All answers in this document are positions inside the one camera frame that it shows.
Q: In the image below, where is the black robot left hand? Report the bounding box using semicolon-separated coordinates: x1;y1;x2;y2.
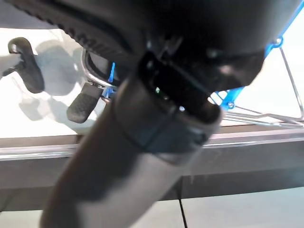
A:
4;0;300;228

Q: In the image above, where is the blue plastic shopping basket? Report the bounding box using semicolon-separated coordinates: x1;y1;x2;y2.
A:
80;0;304;130

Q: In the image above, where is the black shelf base deck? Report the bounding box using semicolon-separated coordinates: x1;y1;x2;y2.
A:
0;128;304;212

